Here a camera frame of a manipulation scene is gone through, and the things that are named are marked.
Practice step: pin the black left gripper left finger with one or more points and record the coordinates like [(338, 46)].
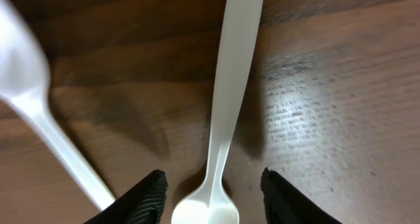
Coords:
[(143, 203)]

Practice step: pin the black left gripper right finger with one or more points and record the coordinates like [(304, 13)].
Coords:
[(284, 204)]

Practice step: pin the thin white spoon long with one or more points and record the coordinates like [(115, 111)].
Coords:
[(209, 203)]

